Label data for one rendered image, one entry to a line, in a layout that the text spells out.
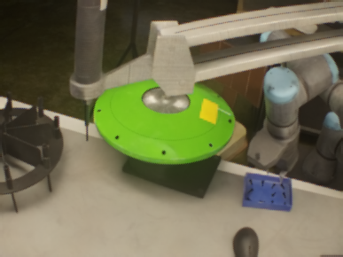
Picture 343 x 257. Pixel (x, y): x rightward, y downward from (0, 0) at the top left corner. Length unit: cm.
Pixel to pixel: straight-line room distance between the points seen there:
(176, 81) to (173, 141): 31
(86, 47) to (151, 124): 39
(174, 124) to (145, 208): 19
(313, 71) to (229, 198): 43
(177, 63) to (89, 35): 12
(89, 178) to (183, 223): 24
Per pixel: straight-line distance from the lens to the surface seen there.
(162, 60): 52
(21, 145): 92
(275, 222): 95
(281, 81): 64
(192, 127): 87
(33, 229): 88
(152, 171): 96
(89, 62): 52
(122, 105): 91
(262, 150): 72
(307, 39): 61
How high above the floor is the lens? 160
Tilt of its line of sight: 38 degrees down
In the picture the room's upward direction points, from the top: 7 degrees clockwise
